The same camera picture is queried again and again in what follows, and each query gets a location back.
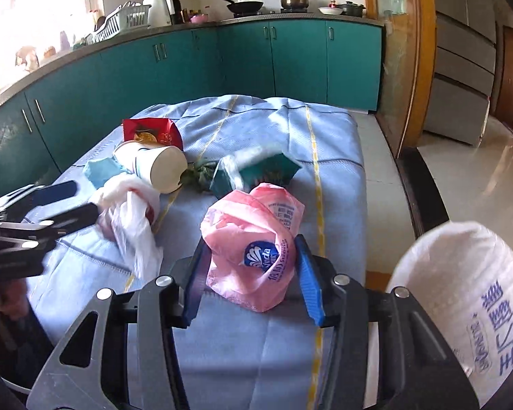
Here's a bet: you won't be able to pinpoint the red snack packet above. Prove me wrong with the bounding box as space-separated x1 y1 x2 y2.
122 117 184 150

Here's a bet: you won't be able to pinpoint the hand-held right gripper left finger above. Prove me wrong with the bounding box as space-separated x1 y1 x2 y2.
28 237 212 410

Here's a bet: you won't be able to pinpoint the brown wooden door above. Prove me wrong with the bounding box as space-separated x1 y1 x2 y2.
494 26 513 133

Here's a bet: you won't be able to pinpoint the dark green lidded pot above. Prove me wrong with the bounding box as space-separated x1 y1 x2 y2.
337 1 366 18

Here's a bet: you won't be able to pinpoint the silver refrigerator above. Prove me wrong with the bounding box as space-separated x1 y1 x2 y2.
423 0 501 146

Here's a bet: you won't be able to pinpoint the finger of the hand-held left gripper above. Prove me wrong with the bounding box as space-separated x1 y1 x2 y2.
38 202 100 236
0 180 78 213

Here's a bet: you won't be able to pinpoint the light blue checked cloth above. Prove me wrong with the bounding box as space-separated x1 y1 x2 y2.
26 94 367 410

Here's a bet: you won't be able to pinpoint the person's left hand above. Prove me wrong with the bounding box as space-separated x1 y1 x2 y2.
0 284 28 321

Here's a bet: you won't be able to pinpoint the green leaf vegetable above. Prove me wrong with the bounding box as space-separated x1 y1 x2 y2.
182 160 219 193

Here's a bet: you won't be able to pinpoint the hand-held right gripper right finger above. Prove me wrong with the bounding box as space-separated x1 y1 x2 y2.
294 234 482 410

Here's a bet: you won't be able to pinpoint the kitchen window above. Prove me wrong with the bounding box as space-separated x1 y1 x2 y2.
0 0 103 107

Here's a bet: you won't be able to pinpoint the teal printed plastic packet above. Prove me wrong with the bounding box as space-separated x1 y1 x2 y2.
209 145 302 199

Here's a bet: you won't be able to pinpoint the white dish rack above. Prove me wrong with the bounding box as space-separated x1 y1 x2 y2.
94 2 152 43

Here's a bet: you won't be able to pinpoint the white plastic bag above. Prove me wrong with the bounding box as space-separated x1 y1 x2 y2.
88 176 163 280

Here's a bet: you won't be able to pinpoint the wood framed glass door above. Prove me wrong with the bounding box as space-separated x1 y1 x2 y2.
361 0 437 159

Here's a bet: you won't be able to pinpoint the white printed bin liner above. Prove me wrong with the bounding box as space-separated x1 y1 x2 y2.
387 221 513 410

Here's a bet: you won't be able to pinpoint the white paper cup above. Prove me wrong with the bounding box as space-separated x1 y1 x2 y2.
113 140 189 194

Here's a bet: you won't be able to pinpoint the black wok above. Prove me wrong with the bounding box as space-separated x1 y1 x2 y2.
221 0 265 14

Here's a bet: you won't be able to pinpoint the teal lower kitchen cabinets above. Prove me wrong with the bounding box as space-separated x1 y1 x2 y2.
0 19 385 189

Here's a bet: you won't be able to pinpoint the pink plastic bag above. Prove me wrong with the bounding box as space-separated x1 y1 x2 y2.
200 183 305 312

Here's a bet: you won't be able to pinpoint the white electric kettle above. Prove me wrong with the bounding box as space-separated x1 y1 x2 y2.
143 0 174 28

